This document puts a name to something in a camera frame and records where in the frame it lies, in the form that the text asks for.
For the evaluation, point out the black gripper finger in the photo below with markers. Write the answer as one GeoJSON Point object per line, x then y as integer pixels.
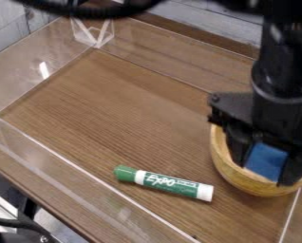
{"type": "Point", "coordinates": [292, 172]}
{"type": "Point", "coordinates": [239, 142]}

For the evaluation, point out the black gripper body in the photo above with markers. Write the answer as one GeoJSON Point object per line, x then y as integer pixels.
{"type": "Point", "coordinates": [273, 117]}

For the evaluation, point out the blue rectangular block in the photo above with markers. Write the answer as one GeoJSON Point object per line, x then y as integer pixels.
{"type": "Point", "coordinates": [266, 161]}

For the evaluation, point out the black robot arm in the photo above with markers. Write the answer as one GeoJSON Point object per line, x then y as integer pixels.
{"type": "Point", "coordinates": [277, 69]}

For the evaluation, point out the brown wooden bowl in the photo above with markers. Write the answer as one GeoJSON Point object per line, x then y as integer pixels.
{"type": "Point", "coordinates": [243, 179]}

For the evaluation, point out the green Expo marker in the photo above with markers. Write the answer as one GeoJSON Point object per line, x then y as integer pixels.
{"type": "Point", "coordinates": [169, 184]}

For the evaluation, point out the black table leg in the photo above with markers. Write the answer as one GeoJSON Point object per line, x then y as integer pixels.
{"type": "Point", "coordinates": [30, 209]}

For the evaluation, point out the clear acrylic tray wall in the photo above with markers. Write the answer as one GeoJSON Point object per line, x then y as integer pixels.
{"type": "Point", "coordinates": [98, 95]}

